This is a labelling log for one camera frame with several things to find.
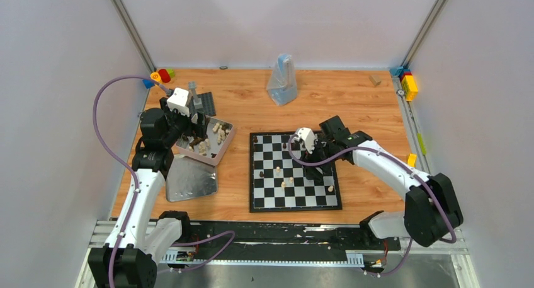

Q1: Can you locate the blue toy block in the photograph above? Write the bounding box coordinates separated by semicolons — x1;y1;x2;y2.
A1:
142;79;156;89

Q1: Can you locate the plastic bag with blue item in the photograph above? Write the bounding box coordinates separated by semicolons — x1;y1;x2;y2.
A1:
266;54;298;106

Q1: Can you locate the yellow plastic piece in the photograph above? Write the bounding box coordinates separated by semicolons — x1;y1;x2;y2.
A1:
406;153;418;168

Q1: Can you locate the yellow round toy block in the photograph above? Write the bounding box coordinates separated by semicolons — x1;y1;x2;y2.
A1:
151;72;162;84

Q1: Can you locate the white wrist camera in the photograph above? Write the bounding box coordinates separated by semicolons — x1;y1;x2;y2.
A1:
167;88;190;117
295;127;317;154

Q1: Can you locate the pink metal tin box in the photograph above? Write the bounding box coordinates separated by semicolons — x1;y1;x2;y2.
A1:
176;117;236;166

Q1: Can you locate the black white chessboard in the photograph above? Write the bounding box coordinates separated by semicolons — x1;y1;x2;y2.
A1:
249;132;343;212

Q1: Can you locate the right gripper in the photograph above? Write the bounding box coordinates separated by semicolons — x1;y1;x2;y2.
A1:
298;137;337;181

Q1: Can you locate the metal tin lid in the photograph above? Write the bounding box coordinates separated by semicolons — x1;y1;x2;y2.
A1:
166;154;218;202

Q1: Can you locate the red round toy block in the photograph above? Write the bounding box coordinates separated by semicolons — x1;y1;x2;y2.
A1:
157;69;171;83

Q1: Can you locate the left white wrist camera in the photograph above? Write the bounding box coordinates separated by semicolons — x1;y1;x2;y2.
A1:
167;88;190;117

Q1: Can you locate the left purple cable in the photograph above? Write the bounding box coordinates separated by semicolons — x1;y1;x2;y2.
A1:
92;75;172;288

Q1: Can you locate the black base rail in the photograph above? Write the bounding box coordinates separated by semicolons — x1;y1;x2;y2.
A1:
177;221;401;263

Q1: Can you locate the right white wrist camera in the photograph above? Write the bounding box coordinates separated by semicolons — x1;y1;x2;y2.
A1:
295;127;317;154

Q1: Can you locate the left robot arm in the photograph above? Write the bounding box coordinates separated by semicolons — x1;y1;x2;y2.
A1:
88;108;208;287

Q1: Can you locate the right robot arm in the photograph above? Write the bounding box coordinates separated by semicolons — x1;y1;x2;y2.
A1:
288;116;464;249

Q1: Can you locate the yellow lego brick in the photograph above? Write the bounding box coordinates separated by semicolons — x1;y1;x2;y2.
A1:
401;75;418;101

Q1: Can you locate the small wooden block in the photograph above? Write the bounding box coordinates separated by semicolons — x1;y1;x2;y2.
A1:
369;75;382;86

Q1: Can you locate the dark grey lego baseplate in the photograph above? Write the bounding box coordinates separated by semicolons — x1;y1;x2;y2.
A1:
198;92;217;117

